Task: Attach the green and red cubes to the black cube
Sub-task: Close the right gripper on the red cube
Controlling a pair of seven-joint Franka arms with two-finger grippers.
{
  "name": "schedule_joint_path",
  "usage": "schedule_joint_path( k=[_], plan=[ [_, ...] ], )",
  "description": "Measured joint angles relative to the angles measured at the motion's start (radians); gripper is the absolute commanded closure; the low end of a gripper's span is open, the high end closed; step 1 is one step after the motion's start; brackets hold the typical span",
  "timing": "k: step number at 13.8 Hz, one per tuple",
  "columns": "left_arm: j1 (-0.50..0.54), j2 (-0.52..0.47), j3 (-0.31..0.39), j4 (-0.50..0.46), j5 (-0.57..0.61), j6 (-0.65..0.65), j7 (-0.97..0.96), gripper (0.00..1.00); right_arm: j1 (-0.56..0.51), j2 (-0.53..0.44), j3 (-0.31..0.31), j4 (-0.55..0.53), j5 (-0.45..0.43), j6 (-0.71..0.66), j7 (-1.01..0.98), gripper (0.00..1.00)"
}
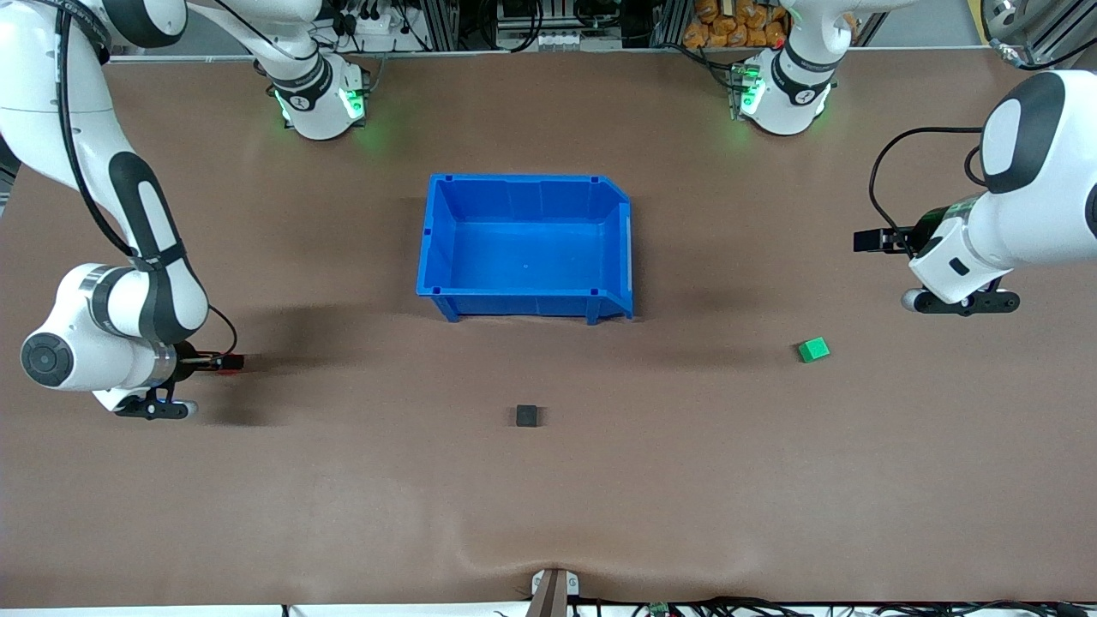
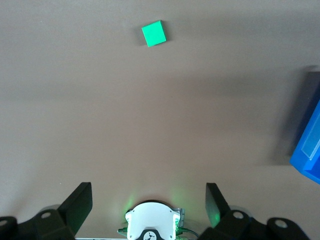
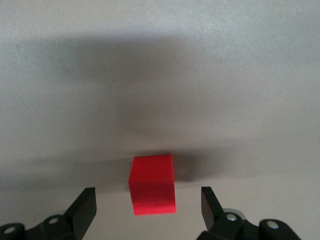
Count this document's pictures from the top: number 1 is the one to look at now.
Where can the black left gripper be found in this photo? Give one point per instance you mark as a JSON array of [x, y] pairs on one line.
[[922, 231]]

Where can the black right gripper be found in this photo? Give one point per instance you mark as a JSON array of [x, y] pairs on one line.
[[188, 361]]

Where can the red cube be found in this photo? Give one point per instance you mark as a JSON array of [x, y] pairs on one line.
[[233, 364]]

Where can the green cube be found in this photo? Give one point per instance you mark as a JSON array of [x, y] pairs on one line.
[[813, 350]]

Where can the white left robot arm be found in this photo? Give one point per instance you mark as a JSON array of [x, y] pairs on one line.
[[1028, 223]]

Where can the black cube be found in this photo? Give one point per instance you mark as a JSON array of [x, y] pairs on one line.
[[526, 416]]

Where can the orange snack packets pile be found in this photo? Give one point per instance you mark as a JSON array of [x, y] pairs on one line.
[[728, 26]]

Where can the blue plastic storage bin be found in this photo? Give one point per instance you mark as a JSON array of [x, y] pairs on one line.
[[527, 257]]

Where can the white power strip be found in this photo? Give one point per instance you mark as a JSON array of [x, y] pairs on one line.
[[377, 24]]

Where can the white terminal block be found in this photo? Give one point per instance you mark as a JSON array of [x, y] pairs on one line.
[[566, 40]]

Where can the aluminium frame profile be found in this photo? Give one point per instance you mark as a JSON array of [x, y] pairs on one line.
[[1050, 47]]

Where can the metal table edge rail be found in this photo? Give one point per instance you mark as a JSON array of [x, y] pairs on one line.
[[557, 53]]

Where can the brown camera mount pole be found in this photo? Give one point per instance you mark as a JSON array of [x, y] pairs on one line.
[[548, 600]]

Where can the grey metal clamp bracket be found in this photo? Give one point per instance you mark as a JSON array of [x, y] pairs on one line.
[[572, 585]]

